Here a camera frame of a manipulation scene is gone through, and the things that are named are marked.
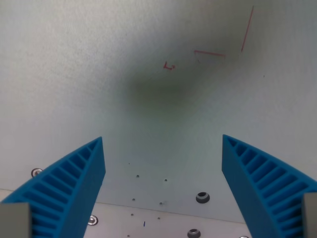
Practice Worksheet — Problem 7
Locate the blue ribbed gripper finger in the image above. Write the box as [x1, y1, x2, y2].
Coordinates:
[221, 134, 317, 238]
[0, 136, 106, 238]

